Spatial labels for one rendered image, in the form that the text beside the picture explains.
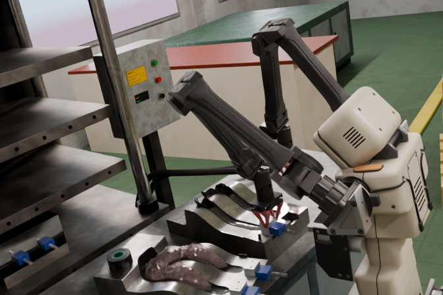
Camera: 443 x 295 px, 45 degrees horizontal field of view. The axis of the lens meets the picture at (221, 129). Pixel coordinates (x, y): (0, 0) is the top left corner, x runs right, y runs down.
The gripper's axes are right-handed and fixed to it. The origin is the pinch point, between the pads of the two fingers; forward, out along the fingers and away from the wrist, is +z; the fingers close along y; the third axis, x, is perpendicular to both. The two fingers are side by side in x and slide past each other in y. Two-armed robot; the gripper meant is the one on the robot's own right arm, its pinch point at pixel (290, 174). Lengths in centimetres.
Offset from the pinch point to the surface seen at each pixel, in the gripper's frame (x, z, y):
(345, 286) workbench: 14, 49, -4
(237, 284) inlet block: 19, 7, 56
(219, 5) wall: -463, -13, -463
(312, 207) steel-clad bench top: 4.6, 15.2, -4.2
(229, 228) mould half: -4.9, 6.8, 32.8
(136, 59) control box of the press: -73, -48, 4
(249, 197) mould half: -10.9, 5.0, 13.5
